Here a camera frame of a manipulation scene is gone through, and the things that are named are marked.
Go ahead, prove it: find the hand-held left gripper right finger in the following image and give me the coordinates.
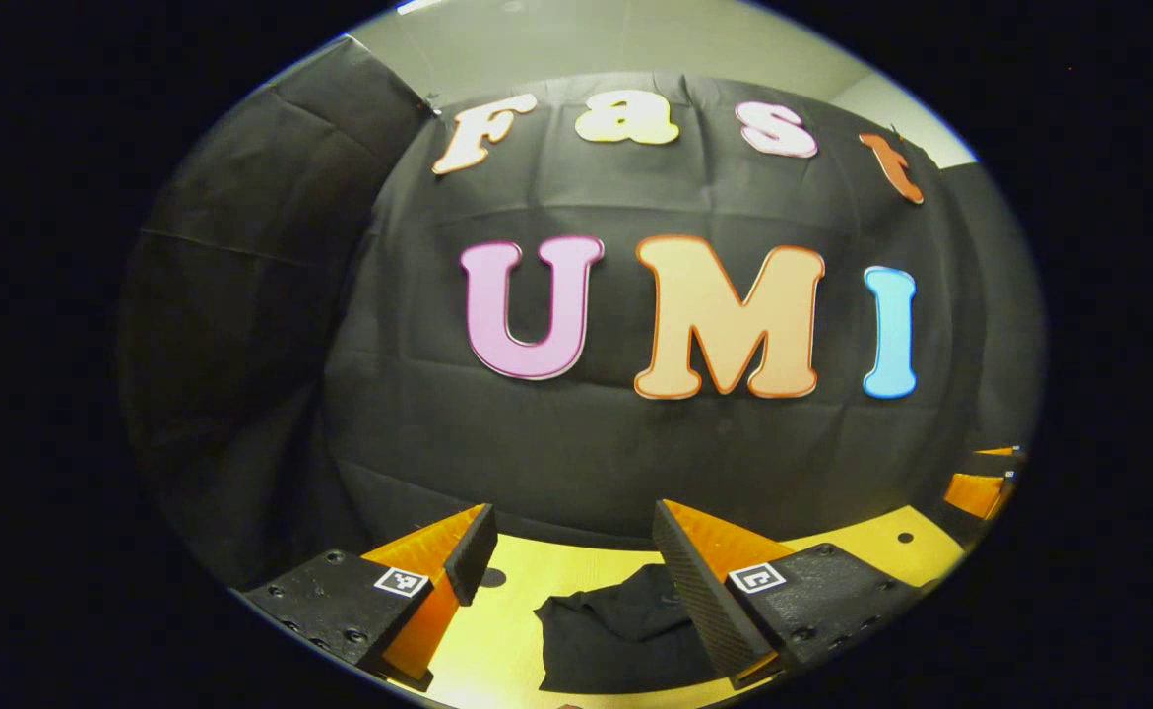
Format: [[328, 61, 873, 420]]
[[651, 497, 922, 690]]

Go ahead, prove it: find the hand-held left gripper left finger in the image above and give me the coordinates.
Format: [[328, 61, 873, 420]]
[[241, 502, 500, 690]]

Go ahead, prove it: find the black button jacket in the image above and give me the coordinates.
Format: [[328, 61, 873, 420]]
[[535, 563, 725, 695]]

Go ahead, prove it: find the black backdrop cloth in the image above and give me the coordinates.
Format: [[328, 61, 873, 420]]
[[118, 34, 1045, 592]]

